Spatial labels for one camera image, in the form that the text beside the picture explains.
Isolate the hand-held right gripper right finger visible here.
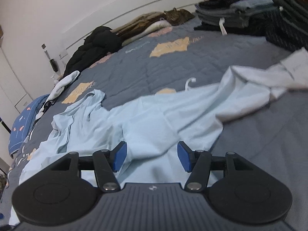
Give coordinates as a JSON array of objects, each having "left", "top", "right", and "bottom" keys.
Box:
[{"left": 177, "top": 141, "right": 255, "bottom": 193}]

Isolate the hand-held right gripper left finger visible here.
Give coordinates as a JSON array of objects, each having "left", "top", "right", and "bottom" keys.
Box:
[{"left": 49, "top": 141, "right": 127, "bottom": 193}]

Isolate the light blue hooded jacket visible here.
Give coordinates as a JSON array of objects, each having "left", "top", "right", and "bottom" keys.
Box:
[{"left": 8, "top": 47, "right": 308, "bottom": 227}]

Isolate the stack of folded grey clothes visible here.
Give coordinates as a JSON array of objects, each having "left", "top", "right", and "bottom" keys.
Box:
[{"left": 194, "top": 0, "right": 277, "bottom": 35}]

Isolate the stack of folded dark clothes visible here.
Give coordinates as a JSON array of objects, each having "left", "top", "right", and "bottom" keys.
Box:
[{"left": 265, "top": 0, "right": 308, "bottom": 51}]

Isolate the white sweatshirt with black trim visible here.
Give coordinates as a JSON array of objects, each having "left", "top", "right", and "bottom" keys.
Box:
[{"left": 36, "top": 70, "right": 80, "bottom": 121}]

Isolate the grey printed bed quilt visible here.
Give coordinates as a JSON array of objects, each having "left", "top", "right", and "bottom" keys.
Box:
[{"left": 0, "top": 17, "right": 308, "bottom": 231}]

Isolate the blue patterned pillow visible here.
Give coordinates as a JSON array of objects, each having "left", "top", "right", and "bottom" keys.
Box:
[{"left": 8, "top": 94, "right": 52, "bottom": 158}]

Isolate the black hairbrush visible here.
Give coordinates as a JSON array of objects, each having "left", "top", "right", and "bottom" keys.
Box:
[{"left": 49, "top": 50, "right": 59, "bottom": 73}]

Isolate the black puffer jacket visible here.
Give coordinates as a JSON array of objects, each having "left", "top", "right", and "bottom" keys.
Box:
[{"left": 63, "top": 26, "right": 123, "bottom": 77}]

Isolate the white wardrobe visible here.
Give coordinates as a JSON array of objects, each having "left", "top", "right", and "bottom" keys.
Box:
[{"left": 0, "top": 24, "right": 33, "bottom": 113}]

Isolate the folded beige blanket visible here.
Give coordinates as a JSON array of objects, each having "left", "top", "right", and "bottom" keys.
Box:
[{"left": 112, "top": 12, "right": 166, "bottom": 33}]

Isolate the tabby cat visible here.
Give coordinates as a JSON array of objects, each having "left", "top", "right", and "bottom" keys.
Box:
[{"left": 164, "top": 8, "right": 195, "bottom": 26}]

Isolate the white bed headboard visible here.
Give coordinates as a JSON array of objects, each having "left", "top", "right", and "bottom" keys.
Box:
[{"left": 61, "top": 0, "right": 205, "bottom": 51}]

